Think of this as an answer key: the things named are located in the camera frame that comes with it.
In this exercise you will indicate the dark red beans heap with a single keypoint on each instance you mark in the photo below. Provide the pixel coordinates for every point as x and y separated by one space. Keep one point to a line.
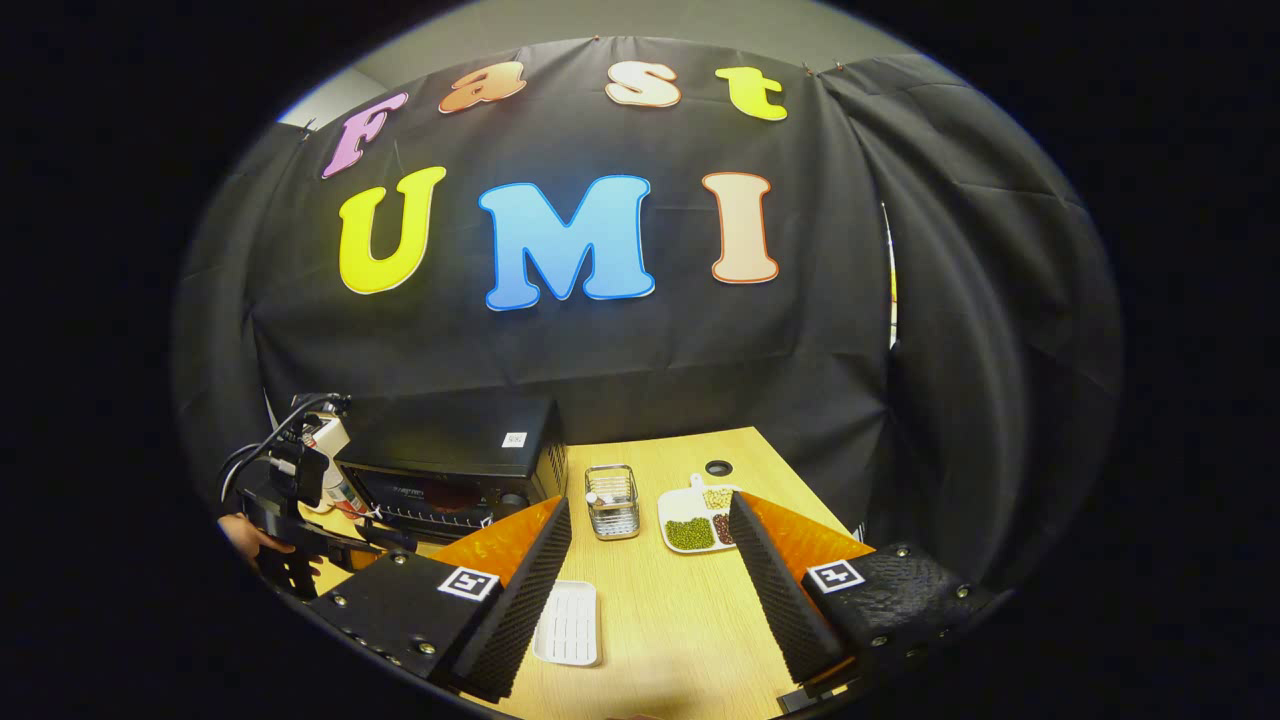
722 528

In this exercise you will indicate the black electric oven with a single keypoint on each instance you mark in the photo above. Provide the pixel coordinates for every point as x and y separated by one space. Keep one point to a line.
450 435

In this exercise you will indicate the small pale utensil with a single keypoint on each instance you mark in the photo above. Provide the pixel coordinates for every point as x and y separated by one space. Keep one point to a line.
596 497

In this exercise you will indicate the red label plastic bottle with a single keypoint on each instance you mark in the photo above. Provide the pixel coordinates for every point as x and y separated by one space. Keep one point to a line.
345 495

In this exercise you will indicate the yellow beans heap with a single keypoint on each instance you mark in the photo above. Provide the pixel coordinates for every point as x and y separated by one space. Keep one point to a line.
717 498

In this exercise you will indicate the green beans heap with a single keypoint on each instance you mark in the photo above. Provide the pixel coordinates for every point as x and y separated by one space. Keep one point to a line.
690 535

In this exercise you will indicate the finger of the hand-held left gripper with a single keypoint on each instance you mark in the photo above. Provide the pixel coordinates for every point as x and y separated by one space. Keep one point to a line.
370 550

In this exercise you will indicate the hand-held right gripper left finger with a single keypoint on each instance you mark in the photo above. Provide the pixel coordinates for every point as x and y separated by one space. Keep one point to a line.
520 610

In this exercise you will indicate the white ribbed tray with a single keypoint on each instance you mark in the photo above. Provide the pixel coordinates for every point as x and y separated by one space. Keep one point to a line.
568 625

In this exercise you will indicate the white divided plate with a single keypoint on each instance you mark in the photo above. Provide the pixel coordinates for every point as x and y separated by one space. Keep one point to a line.
680 505

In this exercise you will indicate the black backdrop cloth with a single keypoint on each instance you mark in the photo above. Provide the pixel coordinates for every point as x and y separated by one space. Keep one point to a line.
800 350

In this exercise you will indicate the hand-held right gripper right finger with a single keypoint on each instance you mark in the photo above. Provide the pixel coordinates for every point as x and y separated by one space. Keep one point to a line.
775 600

